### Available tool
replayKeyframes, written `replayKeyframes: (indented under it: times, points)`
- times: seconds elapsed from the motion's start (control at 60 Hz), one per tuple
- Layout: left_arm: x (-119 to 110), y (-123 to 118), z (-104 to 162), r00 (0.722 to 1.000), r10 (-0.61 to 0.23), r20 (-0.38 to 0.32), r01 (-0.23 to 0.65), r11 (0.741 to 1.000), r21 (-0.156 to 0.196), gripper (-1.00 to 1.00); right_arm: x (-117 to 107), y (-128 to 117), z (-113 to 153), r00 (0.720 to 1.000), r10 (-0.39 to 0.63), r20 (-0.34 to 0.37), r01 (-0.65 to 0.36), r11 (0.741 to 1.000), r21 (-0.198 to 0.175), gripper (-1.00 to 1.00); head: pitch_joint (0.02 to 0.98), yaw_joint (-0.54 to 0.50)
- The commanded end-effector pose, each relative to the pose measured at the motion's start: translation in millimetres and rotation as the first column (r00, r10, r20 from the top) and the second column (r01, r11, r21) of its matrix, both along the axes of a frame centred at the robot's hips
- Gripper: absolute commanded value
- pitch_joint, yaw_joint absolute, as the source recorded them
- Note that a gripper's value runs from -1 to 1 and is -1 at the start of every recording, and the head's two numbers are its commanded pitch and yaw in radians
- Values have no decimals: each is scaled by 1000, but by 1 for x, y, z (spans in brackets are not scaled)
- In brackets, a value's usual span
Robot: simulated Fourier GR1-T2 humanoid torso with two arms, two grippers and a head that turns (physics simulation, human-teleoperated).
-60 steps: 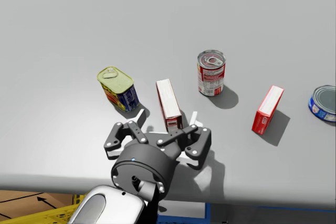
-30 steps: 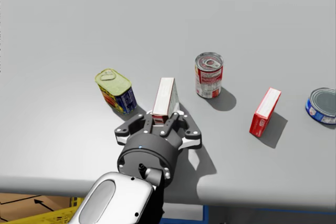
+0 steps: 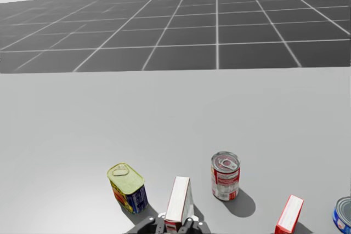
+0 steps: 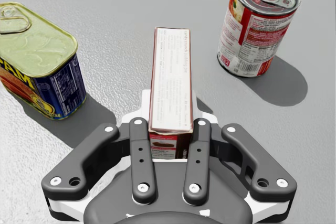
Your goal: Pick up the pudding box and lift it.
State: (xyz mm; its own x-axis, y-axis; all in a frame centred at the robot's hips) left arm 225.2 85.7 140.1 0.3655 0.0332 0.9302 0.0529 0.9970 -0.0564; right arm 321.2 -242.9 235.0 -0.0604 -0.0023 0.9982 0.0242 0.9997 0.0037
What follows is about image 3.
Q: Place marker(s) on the red and white carton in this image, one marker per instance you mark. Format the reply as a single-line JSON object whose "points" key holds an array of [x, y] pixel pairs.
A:
{"points": [[178, 201]]}

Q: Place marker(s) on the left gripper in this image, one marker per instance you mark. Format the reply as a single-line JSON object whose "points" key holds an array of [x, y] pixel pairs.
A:
{"points": [[140, 229]]}

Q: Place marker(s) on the blue flat can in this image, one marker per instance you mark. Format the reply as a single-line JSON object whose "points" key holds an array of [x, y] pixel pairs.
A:
{"points": [[342, 213]]}

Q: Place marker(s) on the red and white can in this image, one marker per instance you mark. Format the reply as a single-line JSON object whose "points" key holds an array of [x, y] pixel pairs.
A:
{"points": [[225, 179]]}

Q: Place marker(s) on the green and blue rectangular can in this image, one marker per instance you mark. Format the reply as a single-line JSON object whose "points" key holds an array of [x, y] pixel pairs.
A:
{"points": [[129, 187]]}

